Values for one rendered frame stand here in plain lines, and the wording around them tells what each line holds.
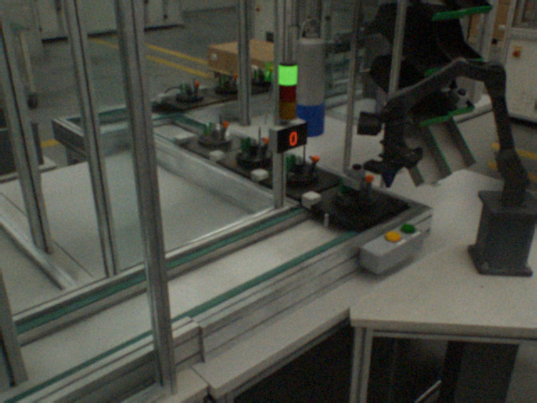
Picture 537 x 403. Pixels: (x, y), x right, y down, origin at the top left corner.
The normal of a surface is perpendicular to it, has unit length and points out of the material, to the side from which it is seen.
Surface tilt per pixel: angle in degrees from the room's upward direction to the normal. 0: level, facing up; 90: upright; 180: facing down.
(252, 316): 90
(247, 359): 0
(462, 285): 0
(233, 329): 90
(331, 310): 0
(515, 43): 90
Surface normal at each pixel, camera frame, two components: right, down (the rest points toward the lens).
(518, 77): -0.76, 0.29
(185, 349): 0.66, 0.33
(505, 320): 0.00, -0.90
